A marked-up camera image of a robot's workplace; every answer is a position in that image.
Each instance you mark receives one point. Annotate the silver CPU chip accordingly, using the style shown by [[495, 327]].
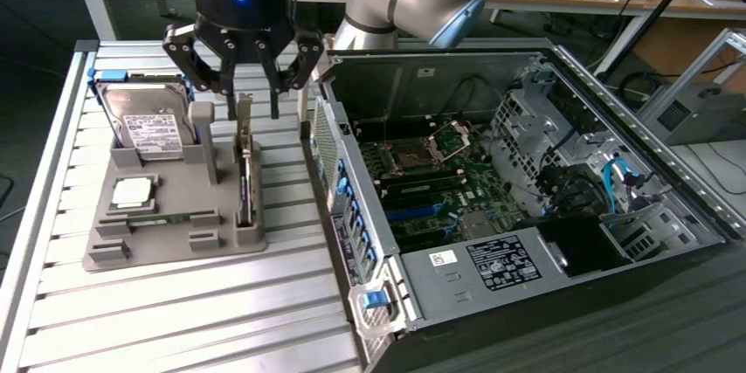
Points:
[[131, 193]]

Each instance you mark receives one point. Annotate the grey computer tower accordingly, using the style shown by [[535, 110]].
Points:
[[705, 119]]

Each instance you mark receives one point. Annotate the green graphics card black fan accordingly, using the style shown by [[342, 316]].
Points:
[[247, 198]]

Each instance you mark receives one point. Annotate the metal socket cover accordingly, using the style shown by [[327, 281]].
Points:
[[451, 140]]

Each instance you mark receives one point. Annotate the grey power supply unit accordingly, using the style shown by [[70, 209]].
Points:
[[443, 290]]

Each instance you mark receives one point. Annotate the blue case latch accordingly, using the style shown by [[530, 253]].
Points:
[[372, 301]]

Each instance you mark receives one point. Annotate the black open PC case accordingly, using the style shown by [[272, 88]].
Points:
[[525, 338]]

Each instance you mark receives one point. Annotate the grey chipset heatsink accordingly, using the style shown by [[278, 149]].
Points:
[[479, 223]]

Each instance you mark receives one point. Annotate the black stand pole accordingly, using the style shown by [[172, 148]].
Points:
[[650, 19]]

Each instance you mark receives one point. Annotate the hard disk drive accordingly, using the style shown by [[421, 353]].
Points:
[[111, 76]]

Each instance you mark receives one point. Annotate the CPU socket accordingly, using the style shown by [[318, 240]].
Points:
[[415, 158]]

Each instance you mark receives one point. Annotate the aluminium profile frame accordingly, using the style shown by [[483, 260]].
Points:
[[706, 63]]

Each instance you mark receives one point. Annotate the grey parts rack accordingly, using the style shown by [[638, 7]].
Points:
[[175, 198]]

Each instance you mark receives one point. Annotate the metal disk bay bracket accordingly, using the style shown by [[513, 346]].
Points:
[[641, 233]]

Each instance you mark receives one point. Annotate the green motherboard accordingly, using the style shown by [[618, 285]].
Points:
[[493, 198]]

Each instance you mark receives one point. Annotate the green RAM stick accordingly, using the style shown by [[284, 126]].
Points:
[[160, 218]]

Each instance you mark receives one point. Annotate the silver hard disk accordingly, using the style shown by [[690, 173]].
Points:
[[146, 106]]

